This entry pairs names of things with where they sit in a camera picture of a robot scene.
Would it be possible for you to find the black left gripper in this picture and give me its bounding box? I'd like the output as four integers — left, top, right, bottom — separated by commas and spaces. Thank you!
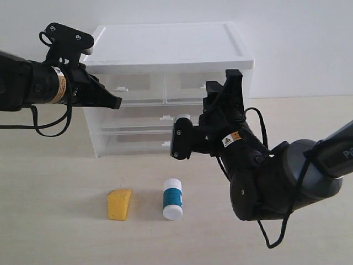
57, 62, 122, 109

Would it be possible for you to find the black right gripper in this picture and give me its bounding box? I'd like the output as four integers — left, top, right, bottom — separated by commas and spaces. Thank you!
199, 69, 269, 166

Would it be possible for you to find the white bottle teal label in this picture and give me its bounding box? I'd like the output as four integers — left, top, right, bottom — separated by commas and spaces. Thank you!
162, 178, 183, 220

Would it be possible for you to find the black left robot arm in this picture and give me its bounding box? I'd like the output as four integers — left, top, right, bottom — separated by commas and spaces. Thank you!
1, 51, 122, 112

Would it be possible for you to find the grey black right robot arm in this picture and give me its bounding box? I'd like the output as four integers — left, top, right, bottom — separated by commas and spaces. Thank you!
200, 70, 352, 221

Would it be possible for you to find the white plastic drawer cabinet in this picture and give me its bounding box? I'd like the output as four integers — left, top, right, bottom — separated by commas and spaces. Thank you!
80, 22, 255, 157

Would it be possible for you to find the yellow cheese wedge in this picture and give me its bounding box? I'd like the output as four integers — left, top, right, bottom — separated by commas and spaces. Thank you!
106, 189, 132, 221

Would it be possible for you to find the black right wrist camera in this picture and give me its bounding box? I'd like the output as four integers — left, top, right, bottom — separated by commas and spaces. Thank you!
170, 114, 211, 160

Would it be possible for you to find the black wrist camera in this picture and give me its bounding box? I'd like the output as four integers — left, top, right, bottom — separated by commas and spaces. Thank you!
39, 22, 95, 69
170, 114, 211, 160

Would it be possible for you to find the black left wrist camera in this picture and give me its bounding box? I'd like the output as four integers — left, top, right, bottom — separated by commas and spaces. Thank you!
39, 22, 95, 69

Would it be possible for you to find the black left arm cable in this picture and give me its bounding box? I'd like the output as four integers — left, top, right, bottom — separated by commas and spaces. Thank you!
0, 79, 79, 137

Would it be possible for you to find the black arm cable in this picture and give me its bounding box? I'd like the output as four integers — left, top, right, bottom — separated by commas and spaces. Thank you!
204, 106, 353, 241
0, 79, 79, 137

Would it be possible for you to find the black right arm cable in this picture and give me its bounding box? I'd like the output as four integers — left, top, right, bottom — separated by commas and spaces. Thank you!
204, 106, 353, 241

